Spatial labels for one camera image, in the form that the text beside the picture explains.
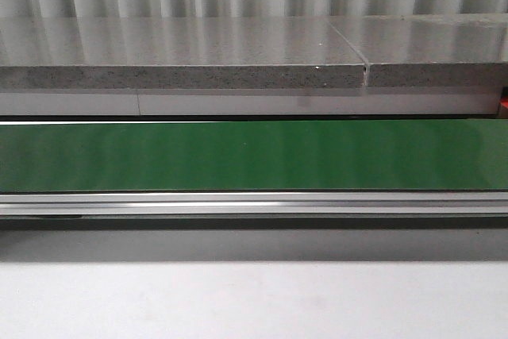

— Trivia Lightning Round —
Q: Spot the grey speckled stone slab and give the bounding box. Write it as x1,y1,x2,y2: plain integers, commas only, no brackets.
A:
1,17,364,90

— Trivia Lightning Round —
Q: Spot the green conveyor belt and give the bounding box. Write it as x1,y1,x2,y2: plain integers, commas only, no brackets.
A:
1,119,507,193

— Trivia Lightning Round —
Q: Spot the aluminium conveyor frame rail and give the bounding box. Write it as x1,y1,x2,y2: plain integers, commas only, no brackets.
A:
1,191,507,218

